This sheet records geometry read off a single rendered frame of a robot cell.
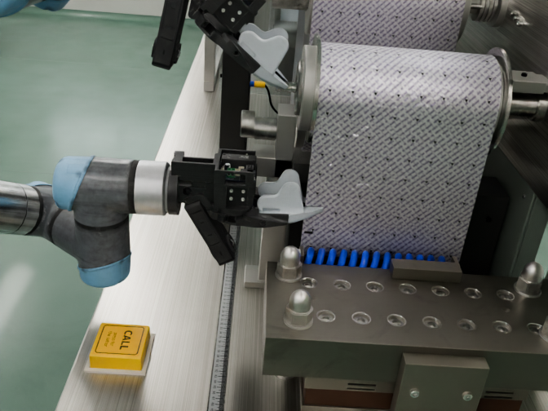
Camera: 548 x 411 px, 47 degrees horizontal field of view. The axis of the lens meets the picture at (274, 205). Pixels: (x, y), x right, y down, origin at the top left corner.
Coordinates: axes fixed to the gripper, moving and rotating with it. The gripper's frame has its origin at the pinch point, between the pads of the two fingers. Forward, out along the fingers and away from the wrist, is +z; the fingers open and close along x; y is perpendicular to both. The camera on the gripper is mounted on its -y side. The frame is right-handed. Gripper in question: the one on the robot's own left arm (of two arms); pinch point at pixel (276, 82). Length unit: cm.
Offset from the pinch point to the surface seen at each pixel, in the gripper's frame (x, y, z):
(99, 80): 364, -173, -11
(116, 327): -11.6, -38.7, 6.4
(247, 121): 3.7, -7.8, 2.0
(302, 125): -2.5, -1.1, 6.0
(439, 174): -4.2, 7.5, 24.0
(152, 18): 551, -166, -9
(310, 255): -7.3, -12.7, 19.3
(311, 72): -2.5, 4.7, 1.7
